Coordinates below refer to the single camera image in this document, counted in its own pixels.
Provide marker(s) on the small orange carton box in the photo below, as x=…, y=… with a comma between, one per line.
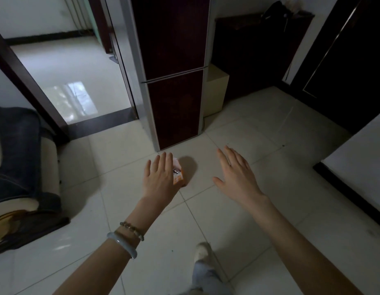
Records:
x=179, y=177

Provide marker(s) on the pale jade bangle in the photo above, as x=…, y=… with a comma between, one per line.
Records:
x=123, y=245

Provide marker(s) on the person's leg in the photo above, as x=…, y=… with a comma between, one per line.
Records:
x=208, y=279

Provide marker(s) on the person's left hand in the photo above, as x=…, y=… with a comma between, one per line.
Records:
x=159, y=184

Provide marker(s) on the person's right forearm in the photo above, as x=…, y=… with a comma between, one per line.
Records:
x=300, y=251

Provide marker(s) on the dark brown door frame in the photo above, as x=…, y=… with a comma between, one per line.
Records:
x=27, y=79

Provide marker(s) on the beige box cabinet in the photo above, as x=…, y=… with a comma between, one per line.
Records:
x=216, y=89

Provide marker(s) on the person's right hand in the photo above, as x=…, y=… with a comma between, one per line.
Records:
x=239, y=182

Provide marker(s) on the dark red refrigerator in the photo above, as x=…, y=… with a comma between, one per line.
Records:
x=173, y=73

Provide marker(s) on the white radiator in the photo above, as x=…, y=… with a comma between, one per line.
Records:
x=74, y=12

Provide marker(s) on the dark wooden door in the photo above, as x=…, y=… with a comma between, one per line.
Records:
x=343, y=61

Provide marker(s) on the person's right middle finger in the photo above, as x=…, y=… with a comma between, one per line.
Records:
x=231, y=156

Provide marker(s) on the person's left forearm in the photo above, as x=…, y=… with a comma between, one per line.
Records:
x=110, y=254

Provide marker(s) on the black bag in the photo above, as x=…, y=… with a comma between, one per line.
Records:
x=276, y=12

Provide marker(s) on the person's left middle finger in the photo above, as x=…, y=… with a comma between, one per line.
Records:
x=163, y=162

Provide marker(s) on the person's right thumb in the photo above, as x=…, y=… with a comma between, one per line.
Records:
x=218, y=181

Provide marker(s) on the person's right little finger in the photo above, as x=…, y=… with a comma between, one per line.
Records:
x=247, y=168

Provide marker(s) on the beige armchair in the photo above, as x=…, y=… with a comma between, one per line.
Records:
x=48, y=162

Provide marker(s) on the person's white shoe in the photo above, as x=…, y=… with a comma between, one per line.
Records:
x=203, y=251

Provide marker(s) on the person's left little finger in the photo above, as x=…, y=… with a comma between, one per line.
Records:
x=147, y=167

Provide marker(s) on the dark wooden cabinet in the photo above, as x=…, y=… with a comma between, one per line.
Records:
x=254, y=55

